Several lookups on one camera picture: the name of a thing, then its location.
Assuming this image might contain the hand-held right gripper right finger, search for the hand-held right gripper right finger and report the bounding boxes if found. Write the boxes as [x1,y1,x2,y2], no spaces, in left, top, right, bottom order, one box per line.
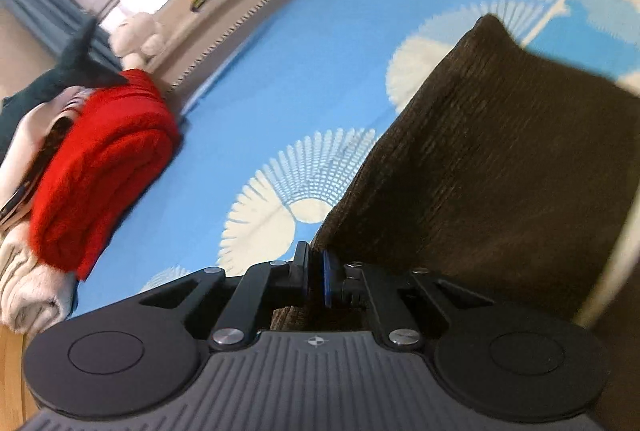
[321,251,506,353]

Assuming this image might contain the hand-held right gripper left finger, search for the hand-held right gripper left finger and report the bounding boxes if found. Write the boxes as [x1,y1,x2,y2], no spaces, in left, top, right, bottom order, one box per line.
[112,241,312,353]

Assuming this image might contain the dark brown corduroy pants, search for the dark brown corduroy pants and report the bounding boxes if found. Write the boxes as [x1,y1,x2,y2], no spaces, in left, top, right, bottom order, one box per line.
[270,13,640,332]

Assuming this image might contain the red folded blanket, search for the red folded blanket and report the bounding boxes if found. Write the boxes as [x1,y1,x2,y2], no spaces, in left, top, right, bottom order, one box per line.
[27,68,183,282]

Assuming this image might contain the grey trimmed mattress pad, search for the grey trimmed mattress pad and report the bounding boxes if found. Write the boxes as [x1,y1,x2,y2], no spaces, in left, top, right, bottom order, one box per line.
[150,0,373,99]

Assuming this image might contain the white folded quilt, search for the white folded quilt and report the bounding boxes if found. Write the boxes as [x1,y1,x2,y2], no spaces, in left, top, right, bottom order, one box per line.
[0,231,76,332]

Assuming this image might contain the white plush toy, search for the white plush toy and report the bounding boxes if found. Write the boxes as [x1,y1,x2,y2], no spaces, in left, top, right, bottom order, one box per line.
[109,12,167,66]

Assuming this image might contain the blue shark plush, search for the blue shark plush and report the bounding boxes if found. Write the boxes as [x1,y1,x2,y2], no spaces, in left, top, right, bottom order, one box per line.
[0,16,128,152]

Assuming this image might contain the cream folded blanket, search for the cream folded blanket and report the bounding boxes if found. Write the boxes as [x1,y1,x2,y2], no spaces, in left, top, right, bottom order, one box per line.
[0,96,81,222]

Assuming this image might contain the blue curtain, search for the blue curtain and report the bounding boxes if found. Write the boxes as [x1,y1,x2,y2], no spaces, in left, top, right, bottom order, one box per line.
[0,0,118,66]

